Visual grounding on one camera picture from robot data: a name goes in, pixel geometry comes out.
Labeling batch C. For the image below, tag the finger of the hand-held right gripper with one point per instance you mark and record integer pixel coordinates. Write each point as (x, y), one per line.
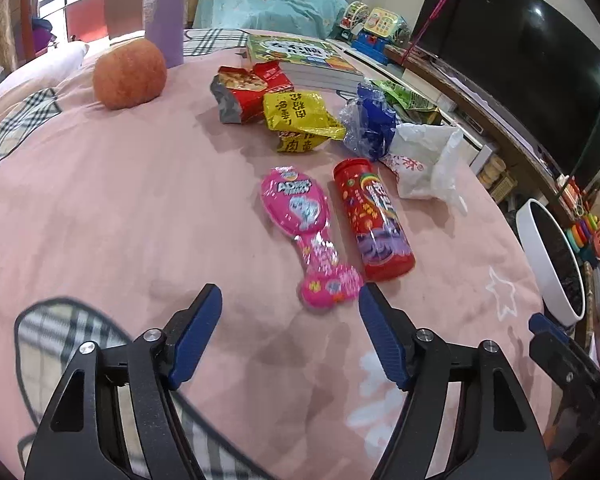
(565, 360)

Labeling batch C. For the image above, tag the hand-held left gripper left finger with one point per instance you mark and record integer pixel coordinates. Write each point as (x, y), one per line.
(195, 340)

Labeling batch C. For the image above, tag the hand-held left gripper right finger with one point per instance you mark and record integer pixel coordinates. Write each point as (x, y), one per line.
(380, 340)

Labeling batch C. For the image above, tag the white bin with black liner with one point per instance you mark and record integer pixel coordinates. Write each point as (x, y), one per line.
(550, 260)

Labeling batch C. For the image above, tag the red candy tube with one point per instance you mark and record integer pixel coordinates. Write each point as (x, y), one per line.
(375, 220)

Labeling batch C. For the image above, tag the pink lollipop candy pack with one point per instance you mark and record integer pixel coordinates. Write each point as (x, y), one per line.
(300, 215)

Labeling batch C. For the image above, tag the blue plastic bag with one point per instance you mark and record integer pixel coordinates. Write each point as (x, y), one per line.
(372, 125)

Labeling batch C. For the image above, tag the red snack packet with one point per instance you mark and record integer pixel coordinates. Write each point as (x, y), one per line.
(245, 92)

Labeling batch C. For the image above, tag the pink blanket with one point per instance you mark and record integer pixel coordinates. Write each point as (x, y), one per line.
(130, 220)

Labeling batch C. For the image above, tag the white plastic bag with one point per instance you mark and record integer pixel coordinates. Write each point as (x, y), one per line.
(425, 160)

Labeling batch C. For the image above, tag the yellow snack packet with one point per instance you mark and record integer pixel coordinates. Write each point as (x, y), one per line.
(300, 117)

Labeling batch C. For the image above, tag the green snack packet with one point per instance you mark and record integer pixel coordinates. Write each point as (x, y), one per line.
(410, 97)

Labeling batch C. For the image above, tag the orange round fruit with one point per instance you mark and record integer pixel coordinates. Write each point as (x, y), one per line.
(130, 74)

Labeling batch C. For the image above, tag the green cover book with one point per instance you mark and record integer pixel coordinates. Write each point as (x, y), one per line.
(300, 57)

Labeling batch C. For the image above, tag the black flat television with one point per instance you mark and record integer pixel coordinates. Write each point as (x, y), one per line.
(520, 60)

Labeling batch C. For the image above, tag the blue yellow activity toy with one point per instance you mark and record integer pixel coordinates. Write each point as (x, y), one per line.
(380, 32)

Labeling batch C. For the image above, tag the white pillow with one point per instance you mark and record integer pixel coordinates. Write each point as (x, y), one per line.
(35, 72)

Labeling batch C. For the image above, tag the colourful bead wheel toy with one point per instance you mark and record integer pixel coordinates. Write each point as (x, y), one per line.
(354, 20)

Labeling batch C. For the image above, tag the purple bottle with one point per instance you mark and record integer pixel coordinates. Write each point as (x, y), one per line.
(164, 15)

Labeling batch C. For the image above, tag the pink thin rod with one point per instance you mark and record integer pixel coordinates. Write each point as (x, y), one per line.
(432, 15)

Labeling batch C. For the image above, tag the purple cloth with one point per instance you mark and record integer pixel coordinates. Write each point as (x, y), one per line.
(44, 35)

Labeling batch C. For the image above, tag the teal cloth cover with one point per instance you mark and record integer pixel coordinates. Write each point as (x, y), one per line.
(270, 2)

